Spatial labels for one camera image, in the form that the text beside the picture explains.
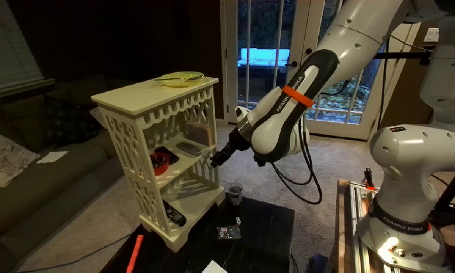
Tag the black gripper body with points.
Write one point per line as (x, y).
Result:
(229, 148)

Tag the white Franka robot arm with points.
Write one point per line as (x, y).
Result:
(414, 151)

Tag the orange bowl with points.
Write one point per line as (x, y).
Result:
(159, 163)

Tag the white lattice shelf unit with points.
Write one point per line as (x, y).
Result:
(145, 151)

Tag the yellow plate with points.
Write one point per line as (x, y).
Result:
(179, 78)

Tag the small wooden box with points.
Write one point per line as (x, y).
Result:
(200, 135)

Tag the flat dark tablet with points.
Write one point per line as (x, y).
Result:
(188, 147)

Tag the small clear cup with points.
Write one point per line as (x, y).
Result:
(233, 195)

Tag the small white die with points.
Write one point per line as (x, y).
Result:
(236, 220)

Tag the small black packet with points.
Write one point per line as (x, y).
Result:
(229, 232)

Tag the black remote control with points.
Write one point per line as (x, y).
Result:
(174, 213)

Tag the black coffee table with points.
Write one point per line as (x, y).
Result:
(258, 236)

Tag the white paper sheet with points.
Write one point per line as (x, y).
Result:
(214, 267)

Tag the white french door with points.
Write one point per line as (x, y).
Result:
(267, 30)

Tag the red stick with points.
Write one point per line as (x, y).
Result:
(133, 254)

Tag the white paper note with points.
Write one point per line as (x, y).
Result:
(51, 156)

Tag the dark brown sofa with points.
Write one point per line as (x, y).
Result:
(45, 191)

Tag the patterned light blanket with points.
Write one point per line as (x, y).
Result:
(1, 159)

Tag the window blind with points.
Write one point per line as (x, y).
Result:
(7, 50)

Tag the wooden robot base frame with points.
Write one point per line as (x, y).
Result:
(344, 227)

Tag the black camera stand bar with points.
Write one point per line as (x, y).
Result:
(403, 54)

